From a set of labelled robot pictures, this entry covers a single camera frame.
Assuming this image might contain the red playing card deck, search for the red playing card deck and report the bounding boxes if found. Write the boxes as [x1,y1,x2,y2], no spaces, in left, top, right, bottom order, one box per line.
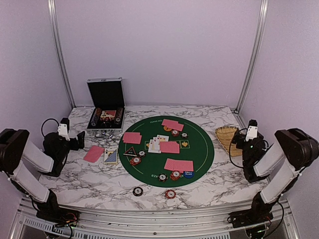
[84,145,104,163]

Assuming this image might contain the blue small blind button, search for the blue small blind button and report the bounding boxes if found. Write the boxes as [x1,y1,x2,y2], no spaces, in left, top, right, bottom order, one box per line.
[183,171,194,179]

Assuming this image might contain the red card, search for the red card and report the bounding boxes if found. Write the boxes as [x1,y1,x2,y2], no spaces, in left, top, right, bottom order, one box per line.
[164,158,184,172]
[178,160,194,172]
[171,122,184,131]
[123,132,142,144]
[162,119,178,128]
[126,134,142,144]

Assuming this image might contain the black red triangular dealer button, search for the black red triangular dealer button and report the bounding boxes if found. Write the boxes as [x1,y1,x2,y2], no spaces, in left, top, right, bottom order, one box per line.
[123,146,137,157]

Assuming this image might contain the orange round big blind button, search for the orange round big blind button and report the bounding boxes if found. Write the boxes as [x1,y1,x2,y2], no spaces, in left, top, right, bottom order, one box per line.
[163,126,172,131]

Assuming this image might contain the face up community card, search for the face up community card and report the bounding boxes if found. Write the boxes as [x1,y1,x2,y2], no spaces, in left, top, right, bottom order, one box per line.
[153,134,169,151]
[148,139,158,153]

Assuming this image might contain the black orange 100 chip stack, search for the black orange 100 chip stack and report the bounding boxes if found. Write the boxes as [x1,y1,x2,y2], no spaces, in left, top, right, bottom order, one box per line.
[133,187,143,197]

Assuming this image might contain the red beige 5 chip stack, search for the red beige 5 chip stack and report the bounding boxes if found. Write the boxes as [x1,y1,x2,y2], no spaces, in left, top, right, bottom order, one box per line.
[165,190,176,199]

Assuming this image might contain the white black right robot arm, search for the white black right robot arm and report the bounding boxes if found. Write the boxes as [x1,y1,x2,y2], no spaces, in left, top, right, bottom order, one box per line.
[230,128,319,227]

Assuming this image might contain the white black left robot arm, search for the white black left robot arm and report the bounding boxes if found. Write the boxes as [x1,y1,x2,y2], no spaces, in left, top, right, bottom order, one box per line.
[0,128,85,224]

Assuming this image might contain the woven bamboo tray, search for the woven bamboo tray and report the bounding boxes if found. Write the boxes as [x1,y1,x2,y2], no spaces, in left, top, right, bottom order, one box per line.
[215,126,242,157]

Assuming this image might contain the blue gold card box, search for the blue gold card box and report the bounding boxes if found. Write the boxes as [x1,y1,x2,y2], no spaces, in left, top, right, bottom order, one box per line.
[103,149,118,165]

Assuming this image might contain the aluminium poker chip case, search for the aluminium poker chip case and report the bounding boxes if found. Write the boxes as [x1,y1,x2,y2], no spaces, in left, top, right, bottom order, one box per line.
[87,77,126,130]

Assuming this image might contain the round green poker mat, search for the round green poker mat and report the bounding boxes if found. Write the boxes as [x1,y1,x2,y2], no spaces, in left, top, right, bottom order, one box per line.
[118,116,214,188]

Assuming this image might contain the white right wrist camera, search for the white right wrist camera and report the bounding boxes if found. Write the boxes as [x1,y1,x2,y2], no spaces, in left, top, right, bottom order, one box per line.
[245,119,258,142]

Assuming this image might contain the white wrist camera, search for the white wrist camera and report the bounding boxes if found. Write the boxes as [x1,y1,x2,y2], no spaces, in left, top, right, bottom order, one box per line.
[57,118,70,141]
[245,119,258,142]

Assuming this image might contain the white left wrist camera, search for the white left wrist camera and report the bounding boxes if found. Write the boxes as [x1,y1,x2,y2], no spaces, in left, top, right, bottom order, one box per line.
[57,118,70,141]

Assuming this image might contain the silver case handle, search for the silver case handle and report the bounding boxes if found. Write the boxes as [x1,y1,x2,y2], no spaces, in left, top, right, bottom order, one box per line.
[94,130,115,139]

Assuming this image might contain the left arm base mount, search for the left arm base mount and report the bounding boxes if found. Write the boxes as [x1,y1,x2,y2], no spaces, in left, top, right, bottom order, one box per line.
[36,208,80,227]

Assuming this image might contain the right aluminium frame post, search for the right aluminium frame post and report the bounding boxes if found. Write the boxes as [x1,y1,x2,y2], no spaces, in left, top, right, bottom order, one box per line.
[234,0,269,114]

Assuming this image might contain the aluminium frame post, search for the aluminium frame post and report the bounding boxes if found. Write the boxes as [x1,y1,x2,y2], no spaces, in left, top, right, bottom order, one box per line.
[234,0,269,114]
[47,0,76,108]

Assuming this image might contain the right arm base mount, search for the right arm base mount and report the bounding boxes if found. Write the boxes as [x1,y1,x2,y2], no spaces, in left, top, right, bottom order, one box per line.
[227,210,274,228]

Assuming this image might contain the front aluminium rail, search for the front aluminium rail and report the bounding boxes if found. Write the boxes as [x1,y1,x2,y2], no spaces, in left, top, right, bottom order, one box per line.
[8,198,300,239]

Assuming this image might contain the left aluminium frame post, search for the left aluminium frame post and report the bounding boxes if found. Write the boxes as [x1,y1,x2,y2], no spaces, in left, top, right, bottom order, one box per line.
[47,0,76,108]

